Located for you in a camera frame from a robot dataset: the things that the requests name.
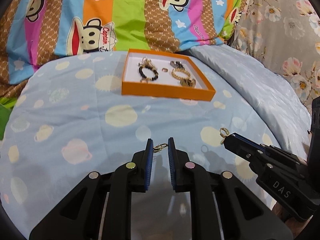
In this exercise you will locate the grey floral bedsheet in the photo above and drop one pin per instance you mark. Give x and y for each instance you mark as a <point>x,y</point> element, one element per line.
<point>284,36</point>

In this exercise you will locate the orange jewelry box tray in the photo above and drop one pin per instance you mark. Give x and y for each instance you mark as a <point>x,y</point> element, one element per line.
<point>143,76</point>

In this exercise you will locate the pale blue plain duvet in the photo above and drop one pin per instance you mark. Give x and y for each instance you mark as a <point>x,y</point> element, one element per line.
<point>270,95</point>

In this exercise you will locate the colourful monkey cartoon quilt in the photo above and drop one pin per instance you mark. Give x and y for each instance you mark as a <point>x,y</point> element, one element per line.
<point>34,32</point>

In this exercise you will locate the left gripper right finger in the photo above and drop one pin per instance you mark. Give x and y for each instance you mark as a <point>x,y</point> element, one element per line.
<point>222,207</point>

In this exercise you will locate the gold pearl drop earring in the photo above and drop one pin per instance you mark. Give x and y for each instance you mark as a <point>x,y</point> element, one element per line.
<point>224,133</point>

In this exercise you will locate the gold braided cuff bangle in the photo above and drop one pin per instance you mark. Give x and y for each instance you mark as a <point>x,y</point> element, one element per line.
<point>180,74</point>

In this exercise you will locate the gold double ring earring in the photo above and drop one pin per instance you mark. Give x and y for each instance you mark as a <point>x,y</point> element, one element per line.
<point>159,147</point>

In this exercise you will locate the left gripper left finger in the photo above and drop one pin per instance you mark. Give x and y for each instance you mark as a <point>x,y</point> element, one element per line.
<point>99,207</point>

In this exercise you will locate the silver metal wristwatch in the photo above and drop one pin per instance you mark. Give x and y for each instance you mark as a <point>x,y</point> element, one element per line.
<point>177,65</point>

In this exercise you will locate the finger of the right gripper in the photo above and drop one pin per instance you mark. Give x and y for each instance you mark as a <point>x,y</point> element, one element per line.
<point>243,141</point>
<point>258,161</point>

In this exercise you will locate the right human hand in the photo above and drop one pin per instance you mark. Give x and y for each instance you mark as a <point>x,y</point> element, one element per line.
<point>294,225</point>

